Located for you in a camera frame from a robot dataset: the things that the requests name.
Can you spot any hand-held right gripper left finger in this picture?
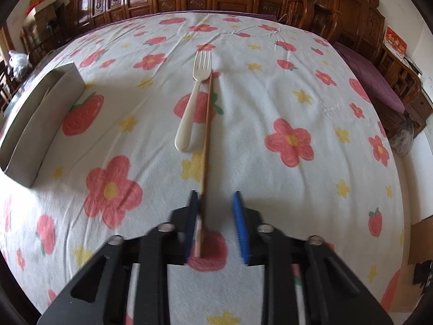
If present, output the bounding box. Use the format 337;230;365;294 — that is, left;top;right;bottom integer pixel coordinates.
39;190;200;325

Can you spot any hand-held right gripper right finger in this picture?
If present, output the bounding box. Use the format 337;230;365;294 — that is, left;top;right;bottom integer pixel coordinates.
232;191;395;325

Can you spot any brown wooden chopstick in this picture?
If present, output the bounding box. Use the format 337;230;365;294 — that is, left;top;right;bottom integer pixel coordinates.
194;74;214;258

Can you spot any white plastic fork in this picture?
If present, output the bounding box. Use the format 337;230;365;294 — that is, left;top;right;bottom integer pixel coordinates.
174;51;213;152

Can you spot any stainless steel tray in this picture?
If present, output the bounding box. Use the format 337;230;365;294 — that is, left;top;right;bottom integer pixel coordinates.
0;61;86;188

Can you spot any floral printed cloth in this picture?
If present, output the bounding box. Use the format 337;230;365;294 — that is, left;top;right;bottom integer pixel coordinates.
0;12;406;325

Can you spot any brown cardboard sheet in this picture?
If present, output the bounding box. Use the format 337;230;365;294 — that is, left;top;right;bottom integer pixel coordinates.
408;215;433;265

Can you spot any grey plastic bag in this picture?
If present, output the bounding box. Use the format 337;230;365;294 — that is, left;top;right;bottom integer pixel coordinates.
391;120;415;156

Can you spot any purple cushion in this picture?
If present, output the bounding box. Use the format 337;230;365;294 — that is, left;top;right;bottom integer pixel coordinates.
333;42;406;114

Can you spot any carved wooden armchair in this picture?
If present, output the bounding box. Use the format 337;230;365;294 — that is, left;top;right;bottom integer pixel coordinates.
372;45;423;109

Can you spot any wooden chair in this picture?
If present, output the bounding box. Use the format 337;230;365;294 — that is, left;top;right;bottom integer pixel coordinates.
286;0;342;41

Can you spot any red box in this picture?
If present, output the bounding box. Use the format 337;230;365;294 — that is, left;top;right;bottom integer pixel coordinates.
382;25;406;58

